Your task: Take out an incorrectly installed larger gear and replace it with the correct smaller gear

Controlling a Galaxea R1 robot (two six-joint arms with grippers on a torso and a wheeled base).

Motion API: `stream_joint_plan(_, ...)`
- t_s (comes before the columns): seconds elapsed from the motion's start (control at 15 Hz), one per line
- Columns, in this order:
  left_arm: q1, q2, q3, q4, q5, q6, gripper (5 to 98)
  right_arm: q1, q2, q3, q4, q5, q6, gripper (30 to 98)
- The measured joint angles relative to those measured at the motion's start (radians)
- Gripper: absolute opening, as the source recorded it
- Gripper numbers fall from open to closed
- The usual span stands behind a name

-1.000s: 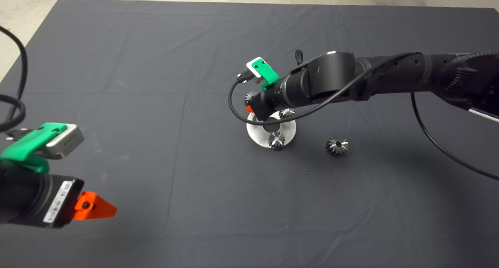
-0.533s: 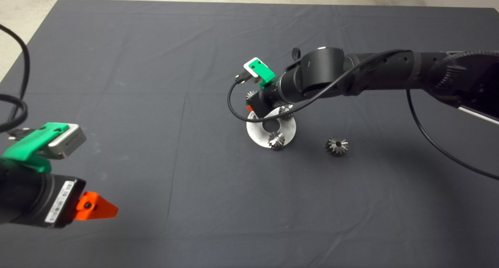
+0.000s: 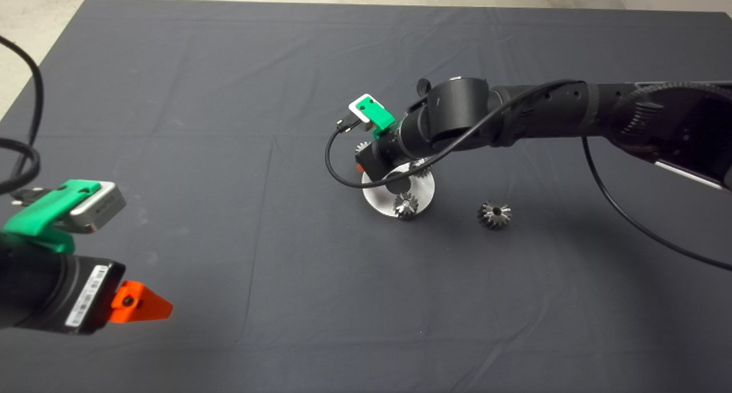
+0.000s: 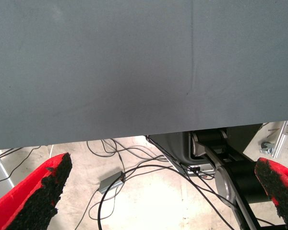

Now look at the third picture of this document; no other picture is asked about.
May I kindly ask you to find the thick black braided cable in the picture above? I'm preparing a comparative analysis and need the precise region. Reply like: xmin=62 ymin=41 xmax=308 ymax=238
xmin=0 ymin=137 xmax=41 ymax=194

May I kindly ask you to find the green right wrist camera mount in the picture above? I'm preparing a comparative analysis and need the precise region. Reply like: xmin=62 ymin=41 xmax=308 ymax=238
xmin=355 ymin=94 xmax=396 ymax=140

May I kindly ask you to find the thin black left camera cable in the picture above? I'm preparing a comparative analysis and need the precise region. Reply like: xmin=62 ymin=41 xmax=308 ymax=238
xmin=0 ymin=35 xmax=45 ymax=206

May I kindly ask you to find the dark grey table cloth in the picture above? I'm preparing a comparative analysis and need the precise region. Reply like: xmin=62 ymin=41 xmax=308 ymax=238
xmin=0 ymin=0 xmax=732 ymax=393

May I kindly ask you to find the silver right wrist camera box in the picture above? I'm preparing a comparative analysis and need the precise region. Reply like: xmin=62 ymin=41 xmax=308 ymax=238
xmin=348 ymin=94 xmax=372 ymax=132

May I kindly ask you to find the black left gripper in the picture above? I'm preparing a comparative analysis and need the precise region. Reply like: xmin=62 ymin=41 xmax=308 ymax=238
xmin=59 ymin=256 xmax=174 ymax=335

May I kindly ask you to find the thin black camera cable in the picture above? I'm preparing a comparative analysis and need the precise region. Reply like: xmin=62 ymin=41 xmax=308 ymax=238
xmin=325 ymin=80 xmax=732 ymax=271
xmin=0 ymin=35 xmax=45 ymax=206

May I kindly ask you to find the large steel bevel gear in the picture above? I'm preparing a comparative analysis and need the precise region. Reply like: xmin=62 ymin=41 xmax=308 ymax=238
xmin=478 ymin=199 xmax=512 ymax=231

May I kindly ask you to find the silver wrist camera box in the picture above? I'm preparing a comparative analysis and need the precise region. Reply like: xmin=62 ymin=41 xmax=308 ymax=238
xmin=348 ymin=94 xmax=372 ymax=132
xmin=69 ymin=181 xmax=128 ymax=233

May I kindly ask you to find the round metal plate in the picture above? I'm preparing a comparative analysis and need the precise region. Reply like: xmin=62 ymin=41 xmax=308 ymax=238
xmin=362 ymin=163 xmax=436 ymax=217

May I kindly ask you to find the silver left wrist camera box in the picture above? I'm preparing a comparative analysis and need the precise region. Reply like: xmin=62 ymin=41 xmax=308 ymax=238
xmin=69 ymin=181 xmax=128 ymax=233

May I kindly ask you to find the thin black right camera cable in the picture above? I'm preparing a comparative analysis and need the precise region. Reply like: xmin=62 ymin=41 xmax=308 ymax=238
xmin=325 ymin=80 xmax=732 ymax=271

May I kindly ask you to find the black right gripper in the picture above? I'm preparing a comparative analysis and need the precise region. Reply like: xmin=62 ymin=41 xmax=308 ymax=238
xmin=355 ymin=129 xmax=413 ymax=182

